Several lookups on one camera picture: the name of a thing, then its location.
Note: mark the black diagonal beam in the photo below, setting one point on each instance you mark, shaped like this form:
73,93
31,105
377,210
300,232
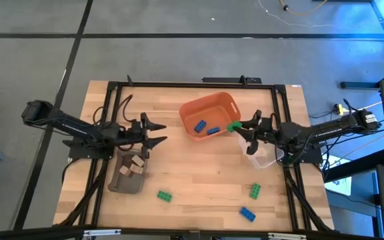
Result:
355,165

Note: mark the black aluminium table frame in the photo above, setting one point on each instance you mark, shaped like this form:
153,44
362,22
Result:
195,84

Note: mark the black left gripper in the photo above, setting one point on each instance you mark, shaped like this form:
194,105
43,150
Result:
138,133

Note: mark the clear plastic bin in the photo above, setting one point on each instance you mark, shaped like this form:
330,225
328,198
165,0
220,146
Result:
268,161

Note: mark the white paper sheet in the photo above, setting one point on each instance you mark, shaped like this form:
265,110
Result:
343,186

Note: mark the black rig crossbeam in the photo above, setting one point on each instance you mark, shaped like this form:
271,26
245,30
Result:
45,232

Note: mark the silver aluminium bracket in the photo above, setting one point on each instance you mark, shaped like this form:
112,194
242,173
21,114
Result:
287,236
102,232

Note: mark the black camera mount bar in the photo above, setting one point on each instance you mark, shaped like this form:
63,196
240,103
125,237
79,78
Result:
225,80

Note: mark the green toy brick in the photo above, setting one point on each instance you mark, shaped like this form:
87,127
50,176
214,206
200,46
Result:
255,191
164,196
233,126

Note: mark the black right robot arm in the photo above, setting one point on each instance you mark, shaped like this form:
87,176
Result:
325,126

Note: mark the blue toy brick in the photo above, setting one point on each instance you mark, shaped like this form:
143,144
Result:
247,214
213,130
200,126

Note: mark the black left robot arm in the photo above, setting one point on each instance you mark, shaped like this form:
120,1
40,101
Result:
75,126

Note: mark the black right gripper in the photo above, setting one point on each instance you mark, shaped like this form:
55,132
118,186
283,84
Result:
265,131

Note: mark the grey translucent plastic bin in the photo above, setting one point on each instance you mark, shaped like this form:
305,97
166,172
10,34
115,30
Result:
125,186

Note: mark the black floor beam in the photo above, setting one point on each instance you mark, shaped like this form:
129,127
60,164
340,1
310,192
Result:
358,85

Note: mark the orange plastic bin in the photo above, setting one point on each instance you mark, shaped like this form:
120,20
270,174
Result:
218,110

